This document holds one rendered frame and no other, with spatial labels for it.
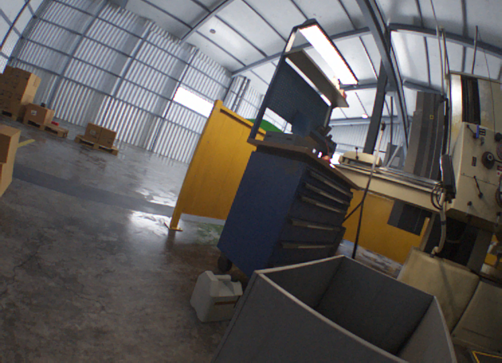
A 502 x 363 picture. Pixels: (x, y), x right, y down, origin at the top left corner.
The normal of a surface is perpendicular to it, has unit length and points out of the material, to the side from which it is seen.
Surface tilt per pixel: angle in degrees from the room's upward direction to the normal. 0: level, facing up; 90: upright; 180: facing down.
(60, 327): 0
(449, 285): 90
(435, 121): 90
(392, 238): 90
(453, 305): 90
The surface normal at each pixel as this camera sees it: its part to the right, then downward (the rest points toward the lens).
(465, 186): -0.68, -0.26
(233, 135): 0.65, 0.24
